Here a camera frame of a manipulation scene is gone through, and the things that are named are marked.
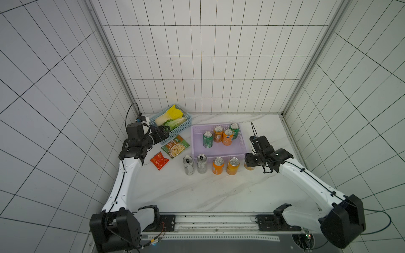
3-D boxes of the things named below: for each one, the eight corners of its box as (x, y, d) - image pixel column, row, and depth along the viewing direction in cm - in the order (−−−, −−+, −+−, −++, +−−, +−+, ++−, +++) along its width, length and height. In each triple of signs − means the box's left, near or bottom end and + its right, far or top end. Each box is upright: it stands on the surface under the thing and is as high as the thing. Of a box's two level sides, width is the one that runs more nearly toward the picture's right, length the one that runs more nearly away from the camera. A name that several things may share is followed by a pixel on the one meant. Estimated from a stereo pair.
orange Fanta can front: (212, 175, 91) (213, 165, 81) (212, 166, 94) (213, 156, 84) (222, 175, 91) (224, 165, 81) (221, 166, 94) (223, 156, 84)
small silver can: (184, 175, 90) (182, 164, 79) (185, 166, 93) (183, 155, 82) (194, 175, 90) (193, 164, 79) (194, 166, 93) (193, 155, 82)
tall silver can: (197, 174, 91) (196, 163, 79) (197, 165, 95) (197, 153, 83) (206, 174, 91) (207, 163, 79) (206, 165, 95) (206, 153, 83)
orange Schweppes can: (226, 175, 90) (229, 166, 81) (225, 166, 93) (228, 157, 85) (236, 175, 90) (240, 166, 81) (235, 166, 93) (238, 157, 85)
